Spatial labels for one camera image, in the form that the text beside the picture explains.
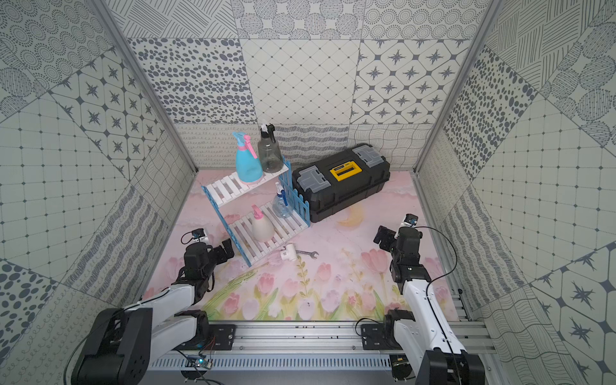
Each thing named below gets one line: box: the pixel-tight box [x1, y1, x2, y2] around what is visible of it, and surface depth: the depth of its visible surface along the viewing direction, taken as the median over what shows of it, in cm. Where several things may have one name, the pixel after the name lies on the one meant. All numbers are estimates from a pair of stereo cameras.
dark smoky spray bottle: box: [257, 123, 284, 174], surface depth 77 cm
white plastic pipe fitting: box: [279, 243, 298, 262], surface depth 91 cm
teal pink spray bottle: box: [232, 131, 264, 184], surface depth 75 cm
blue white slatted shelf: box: [201, 156, 311, 268], surface depth 92 cm
